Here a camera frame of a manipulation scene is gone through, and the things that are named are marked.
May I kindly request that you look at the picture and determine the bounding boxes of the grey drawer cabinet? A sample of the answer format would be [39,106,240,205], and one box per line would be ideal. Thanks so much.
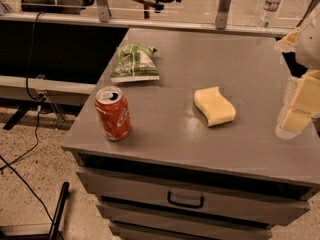
[60,27,320,240]

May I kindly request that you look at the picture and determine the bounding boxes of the yellow sponge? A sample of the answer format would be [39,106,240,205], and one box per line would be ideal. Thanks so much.
[194,87,236,127]

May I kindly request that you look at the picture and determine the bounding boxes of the green jalapeno chip bag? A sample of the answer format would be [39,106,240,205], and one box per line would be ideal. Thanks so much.
[110,44,160,83]

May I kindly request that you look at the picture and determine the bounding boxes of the left metal bracket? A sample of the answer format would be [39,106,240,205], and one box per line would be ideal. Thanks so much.
[96,0,110,22]

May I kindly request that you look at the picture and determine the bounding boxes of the right metal bracket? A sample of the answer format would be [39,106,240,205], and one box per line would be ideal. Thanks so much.
[215,0,232,30]

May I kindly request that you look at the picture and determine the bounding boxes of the black floor cable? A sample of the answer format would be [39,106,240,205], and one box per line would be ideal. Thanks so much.
[0,105,56,225]

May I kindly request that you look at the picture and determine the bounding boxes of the grey long desk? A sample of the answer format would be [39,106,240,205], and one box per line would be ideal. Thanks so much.
[0,20,291,110]

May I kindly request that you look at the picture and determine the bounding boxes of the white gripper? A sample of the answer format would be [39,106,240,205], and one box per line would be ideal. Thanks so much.
[274,4,320,134]

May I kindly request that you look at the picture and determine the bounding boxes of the black power cable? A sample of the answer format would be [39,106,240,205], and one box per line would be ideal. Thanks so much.
[25,11,48,102]

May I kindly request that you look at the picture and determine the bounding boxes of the black metal stand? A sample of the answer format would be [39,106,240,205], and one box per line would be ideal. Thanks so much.
[0,181,71,240]

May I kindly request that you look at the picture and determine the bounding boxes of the red soda can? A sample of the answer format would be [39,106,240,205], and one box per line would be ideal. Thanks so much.
[95,86,131,141]

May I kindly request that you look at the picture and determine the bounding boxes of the black drawer handle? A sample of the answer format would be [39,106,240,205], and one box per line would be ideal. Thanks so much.
[167,191,204,209]

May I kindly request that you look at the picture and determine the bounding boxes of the metal bracket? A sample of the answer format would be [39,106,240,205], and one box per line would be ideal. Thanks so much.
[96,0,110,22]
[215,0,232,30]

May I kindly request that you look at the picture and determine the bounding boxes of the clear plastic water bottle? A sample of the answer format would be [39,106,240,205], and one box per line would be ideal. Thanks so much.
[257,0,282,29]

